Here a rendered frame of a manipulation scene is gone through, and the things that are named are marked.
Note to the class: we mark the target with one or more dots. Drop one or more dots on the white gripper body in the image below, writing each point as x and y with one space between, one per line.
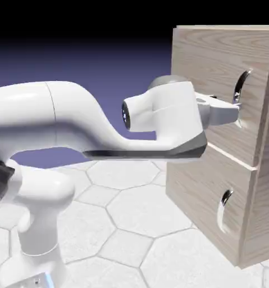
224 113

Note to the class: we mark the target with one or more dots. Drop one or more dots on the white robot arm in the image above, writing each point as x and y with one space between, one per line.
80 117

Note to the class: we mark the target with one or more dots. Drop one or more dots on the light wood cabinet door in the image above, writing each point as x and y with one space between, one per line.
203 198
217 60

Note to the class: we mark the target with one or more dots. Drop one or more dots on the light wood cabinet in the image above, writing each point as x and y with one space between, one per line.
266 180

